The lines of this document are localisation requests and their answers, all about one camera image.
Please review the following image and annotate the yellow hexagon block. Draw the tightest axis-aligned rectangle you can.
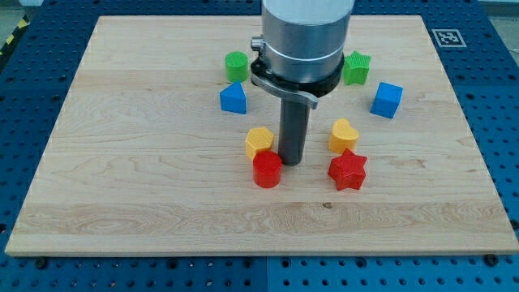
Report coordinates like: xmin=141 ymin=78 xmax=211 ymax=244
xmin=245 ymin=127 xmax=274 ymax=161

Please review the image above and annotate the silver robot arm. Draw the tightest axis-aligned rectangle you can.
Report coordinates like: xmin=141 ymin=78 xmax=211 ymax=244
xmin=251 ymin=0 xmax=354 ymax=109

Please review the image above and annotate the green star block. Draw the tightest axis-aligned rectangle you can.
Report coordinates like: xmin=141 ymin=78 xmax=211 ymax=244
xmin=342 ymin=51 xmax=371 ymax=85

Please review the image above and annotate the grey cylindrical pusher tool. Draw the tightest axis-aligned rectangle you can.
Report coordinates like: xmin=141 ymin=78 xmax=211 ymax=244
xmin=278 ymin=100 xmax=311 ymax=166

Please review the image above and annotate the yellow heart block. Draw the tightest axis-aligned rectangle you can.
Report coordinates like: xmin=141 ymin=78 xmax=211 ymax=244
xmin=328 ymin=118 xmax=359 ymax=154

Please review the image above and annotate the red star block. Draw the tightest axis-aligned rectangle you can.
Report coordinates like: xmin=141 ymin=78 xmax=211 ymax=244
xmin=328 ymin=148 xmax=367 ymax=191

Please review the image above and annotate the wooden board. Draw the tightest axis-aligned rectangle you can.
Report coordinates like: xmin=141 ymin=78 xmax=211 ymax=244
xmin=6 ymin=15 xmax=518 ymax=257

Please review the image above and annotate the green cylinder block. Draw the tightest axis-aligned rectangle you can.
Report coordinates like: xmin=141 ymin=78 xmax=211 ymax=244
xmin=225 ymin=51 xmax=248 ymax=83

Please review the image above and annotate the white fiducial marker tag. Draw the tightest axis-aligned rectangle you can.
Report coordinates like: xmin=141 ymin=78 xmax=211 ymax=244
xmin=432 ymin=28 xmax=466 ymax=48

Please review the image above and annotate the blue triangle block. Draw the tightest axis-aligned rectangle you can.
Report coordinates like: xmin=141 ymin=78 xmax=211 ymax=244
xmin=220 ymin=81 xmax=247 ymax=114

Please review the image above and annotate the blue cube block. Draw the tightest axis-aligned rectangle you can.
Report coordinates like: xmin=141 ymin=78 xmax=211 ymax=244
xmin=370 ymin=82 xmax=404 ymax=118

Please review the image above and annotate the red cylinder block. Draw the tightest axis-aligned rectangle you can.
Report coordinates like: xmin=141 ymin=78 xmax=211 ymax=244
xmin=253 ymin=151 xmax=282 ymax=188

